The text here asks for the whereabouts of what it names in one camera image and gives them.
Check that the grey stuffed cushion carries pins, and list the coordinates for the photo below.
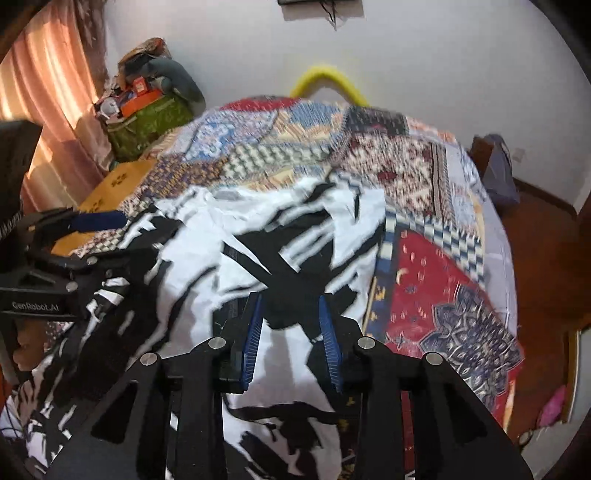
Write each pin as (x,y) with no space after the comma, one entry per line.
(182,78)

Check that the pink cloth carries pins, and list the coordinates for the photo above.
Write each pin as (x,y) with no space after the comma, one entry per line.
(554,406)

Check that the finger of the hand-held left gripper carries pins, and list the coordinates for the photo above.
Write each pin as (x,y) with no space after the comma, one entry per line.
(92,265)
(99,221)

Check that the orange box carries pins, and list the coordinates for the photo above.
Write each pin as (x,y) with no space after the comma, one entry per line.
(138,99)

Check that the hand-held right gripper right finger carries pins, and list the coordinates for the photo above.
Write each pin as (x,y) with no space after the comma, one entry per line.
(330,346)

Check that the grey-blue cloth bag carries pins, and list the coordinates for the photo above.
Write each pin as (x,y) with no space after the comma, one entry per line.
(501,168)

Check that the orange pillow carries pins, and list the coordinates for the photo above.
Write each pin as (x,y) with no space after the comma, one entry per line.
(104,194)

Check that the white and black patterned shirt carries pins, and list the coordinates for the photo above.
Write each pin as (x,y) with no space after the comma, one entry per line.
(240,230)

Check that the colourful patchwork bedspread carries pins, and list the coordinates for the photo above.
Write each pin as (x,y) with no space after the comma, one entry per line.
(429,286)

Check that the person's left hand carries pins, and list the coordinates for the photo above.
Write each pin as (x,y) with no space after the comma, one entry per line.
(32,344)

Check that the patterned cloth bundle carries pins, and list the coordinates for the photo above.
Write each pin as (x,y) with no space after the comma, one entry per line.
(145,50)

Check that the green fabric bag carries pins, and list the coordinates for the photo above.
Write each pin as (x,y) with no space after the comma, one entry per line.
(147,122)

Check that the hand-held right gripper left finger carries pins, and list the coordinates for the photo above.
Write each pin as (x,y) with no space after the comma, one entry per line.
(251,344)

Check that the black wall-mounted device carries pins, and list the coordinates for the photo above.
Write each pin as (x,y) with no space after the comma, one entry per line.
(307,1)

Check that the pink curtain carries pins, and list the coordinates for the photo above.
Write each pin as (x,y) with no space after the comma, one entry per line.
(51,101)

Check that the yellow curved tube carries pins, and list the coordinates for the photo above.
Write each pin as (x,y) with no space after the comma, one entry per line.
(325,81)

